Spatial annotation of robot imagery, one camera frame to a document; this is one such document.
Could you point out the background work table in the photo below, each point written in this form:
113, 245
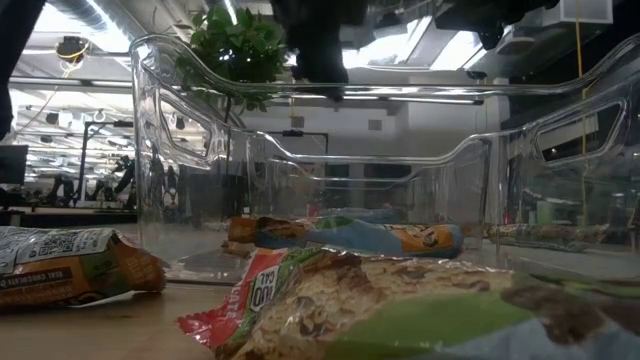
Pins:
70, 216

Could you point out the red and green granola bar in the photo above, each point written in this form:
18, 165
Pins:
350, 300

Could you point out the dark plant pot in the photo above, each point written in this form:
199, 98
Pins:
215, 195

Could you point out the green leafy plant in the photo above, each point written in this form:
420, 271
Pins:
235, 45

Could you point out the black upright post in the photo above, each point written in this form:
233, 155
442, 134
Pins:
12, 50

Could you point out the clear plastic bin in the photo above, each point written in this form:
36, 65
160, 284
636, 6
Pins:
150, 100

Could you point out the black ceiling camera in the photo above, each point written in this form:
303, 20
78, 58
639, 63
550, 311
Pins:
476, 74

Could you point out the green wrapped granola bar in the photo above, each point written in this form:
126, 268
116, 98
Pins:
550, 235

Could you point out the black monitor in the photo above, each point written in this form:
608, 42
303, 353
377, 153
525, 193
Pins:
12, 165

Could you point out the black stand frame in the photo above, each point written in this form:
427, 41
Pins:
82, 160

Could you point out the green cup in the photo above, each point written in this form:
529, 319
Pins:
544, 212

